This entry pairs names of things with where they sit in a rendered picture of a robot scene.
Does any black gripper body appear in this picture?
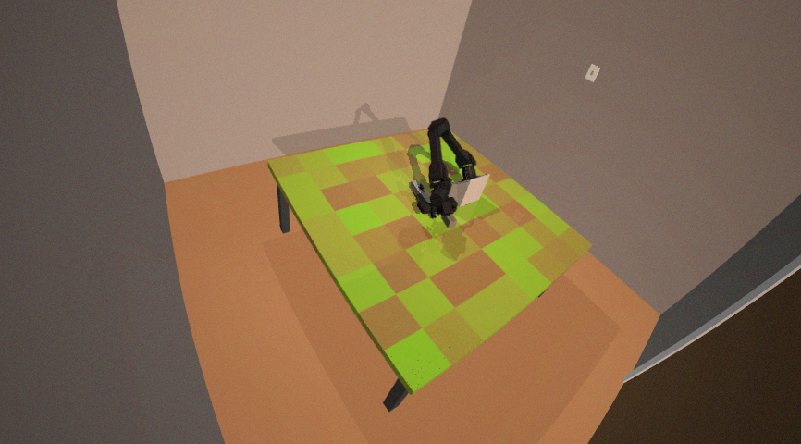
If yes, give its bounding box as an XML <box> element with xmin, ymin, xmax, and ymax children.
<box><xmin>417</xmin><ymin>196</ymin><xmax>457</xmax><ymax>214</ymax></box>

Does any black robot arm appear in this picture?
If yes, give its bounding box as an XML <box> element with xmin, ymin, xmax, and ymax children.
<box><xmin>427</xmin><ymin>117</ymin><xmax>478</xmax><ymax>216</ymax></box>

